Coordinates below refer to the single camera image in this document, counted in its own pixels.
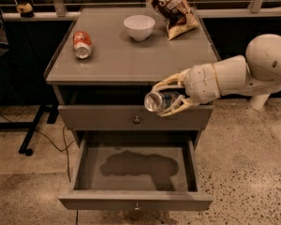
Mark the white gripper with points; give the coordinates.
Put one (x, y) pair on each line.
(199, 82)

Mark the blue silver redbull can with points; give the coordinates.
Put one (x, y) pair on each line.
(160, 101)

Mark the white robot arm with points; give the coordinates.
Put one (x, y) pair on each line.
(233, 77)

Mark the grey drawer cabinet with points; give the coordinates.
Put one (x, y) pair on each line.
(121, 71)

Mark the open grey middle drawer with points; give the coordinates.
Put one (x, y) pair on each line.
(138, 171)

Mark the closed grey top drawer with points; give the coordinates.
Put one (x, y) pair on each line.
(135, 117)

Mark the orange soda can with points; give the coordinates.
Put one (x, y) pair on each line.
(82, 45)

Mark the white ceramic bowl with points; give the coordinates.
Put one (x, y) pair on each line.
(139, 27)

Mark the brown chip bag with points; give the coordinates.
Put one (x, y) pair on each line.
(178, 16)

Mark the small yellow black object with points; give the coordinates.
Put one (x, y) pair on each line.
(25, 10)

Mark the black desk leg frame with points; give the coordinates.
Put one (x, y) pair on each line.
(30, 126)

